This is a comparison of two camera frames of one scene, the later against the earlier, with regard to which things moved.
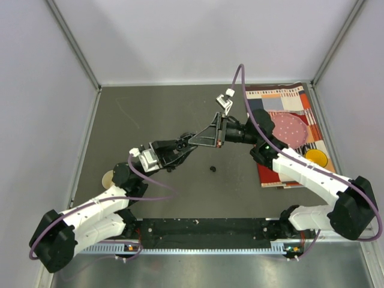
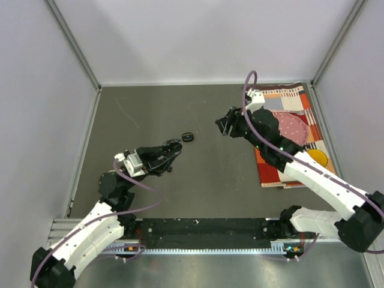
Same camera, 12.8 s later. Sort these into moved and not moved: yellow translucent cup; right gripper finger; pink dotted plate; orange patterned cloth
Moved: right gripper finger
Not moved: orange patterned cloth; yellow translucent cup; pink dotted plate
